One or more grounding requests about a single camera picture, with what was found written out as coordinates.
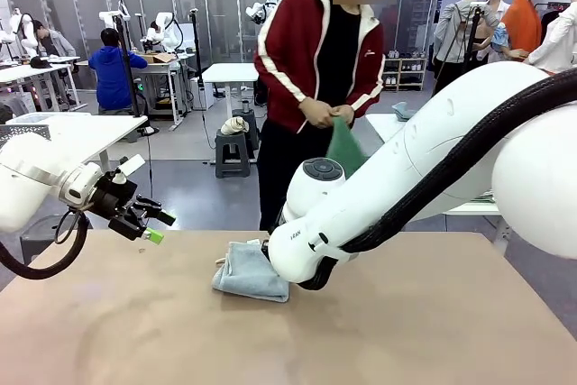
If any black tripod stand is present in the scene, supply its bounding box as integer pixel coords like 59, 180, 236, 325
112, 14, 160, 136
439, 0, 489, 75

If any white shoe shelf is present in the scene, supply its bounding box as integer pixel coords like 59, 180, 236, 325
382, 56, 428, 92

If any thick black right arm hose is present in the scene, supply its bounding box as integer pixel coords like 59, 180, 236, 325
297, 67, 577, 291

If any person in grey jacket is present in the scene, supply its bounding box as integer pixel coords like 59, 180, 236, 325
32, 19, 78, 60

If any person's left hand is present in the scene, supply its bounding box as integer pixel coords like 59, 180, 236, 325
332, 104, 356, 125

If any person's right forearm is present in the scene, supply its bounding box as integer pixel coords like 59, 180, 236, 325
254, 58, 312, 111

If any grey lattice plastic basket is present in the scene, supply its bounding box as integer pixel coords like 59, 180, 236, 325
0, 124, 49, 147

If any person's right hand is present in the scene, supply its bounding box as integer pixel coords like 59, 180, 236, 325
299, 96, 337, 129

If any dark plastic stool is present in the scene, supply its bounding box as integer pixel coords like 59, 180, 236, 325
232, 108, 261, 163

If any person in blue hoodie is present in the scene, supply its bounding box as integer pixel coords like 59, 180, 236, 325
88, 27, 149, 115

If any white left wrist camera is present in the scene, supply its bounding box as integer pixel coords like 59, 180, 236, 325
112, 153, 146, 186

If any person in red jacket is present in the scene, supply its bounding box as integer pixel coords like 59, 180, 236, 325
253, 0, 398, 233

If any beige crumpled cloth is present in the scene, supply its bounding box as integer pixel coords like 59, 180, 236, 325
219, 116, 250, 136

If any mannequin in orange coat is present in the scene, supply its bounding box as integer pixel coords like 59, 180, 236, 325
490, 0, 546, 70

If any mannequin in grey shirt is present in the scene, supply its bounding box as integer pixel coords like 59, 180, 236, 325
432, 0, 501, 97

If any thin black left gripper cable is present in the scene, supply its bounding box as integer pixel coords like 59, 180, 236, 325
56, 208, 81, 246

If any person's left forearm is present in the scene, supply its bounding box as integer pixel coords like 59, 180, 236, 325
346, 64, 386, 111

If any light blue terry towel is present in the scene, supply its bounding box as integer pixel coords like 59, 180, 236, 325
211, 238, 290, 304
390, 102, 418, 122

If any white work desk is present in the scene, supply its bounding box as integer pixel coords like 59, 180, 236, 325
76, 53, 197, 127
0, 55, 82, 112

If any figure in white shirt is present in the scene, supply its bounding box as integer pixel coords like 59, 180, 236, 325
477, 0, 513, 64

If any person in white top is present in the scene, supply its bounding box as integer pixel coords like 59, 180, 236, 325
525, 0, 577, 78

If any brown cardboard box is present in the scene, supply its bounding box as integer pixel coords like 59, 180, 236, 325
142, 51, 178, 64

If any grey plastic step stool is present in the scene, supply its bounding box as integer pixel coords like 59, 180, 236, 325
215, 129, 252, 179
20, 214, 94, 267

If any black camera pole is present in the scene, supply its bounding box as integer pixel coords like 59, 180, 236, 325
188, 8, 206, 88

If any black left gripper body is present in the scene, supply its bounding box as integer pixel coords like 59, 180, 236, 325
92, 170, 141, 225

